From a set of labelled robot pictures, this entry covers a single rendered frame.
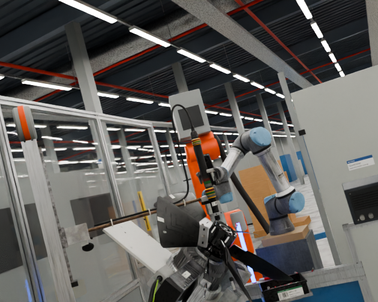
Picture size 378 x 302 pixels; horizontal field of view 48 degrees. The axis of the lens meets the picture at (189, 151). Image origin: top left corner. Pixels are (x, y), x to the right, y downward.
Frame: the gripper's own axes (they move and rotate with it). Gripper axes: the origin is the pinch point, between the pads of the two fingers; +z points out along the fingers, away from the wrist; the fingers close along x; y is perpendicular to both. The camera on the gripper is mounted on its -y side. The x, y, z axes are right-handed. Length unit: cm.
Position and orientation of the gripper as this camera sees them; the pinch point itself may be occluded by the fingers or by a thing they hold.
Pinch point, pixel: (202, 171)
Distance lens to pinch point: 195.2
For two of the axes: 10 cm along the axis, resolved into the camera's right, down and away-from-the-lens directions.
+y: 2.6, 9.6, -1.0
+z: -3.1, -0.1, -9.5
